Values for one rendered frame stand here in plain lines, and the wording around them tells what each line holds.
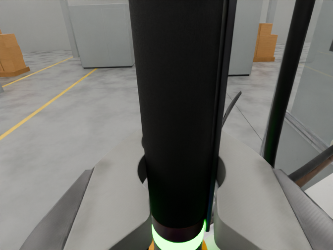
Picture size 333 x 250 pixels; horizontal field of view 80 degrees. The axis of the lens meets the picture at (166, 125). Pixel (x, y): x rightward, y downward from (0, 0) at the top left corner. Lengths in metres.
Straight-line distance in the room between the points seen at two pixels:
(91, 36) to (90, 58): 0.72
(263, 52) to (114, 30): 5.27
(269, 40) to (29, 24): 12.19
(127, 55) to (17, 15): 8.63
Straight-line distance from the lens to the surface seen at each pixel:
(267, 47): 8.45
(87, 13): 7.65
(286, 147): 1.50
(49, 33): 14.06
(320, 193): 0.57
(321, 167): 0.33
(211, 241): 0.21
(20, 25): 14.84
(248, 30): 6.01
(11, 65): 8.40
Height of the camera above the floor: 1.57
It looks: 29 degrees down
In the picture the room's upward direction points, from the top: 2 degrees counter-clockwise
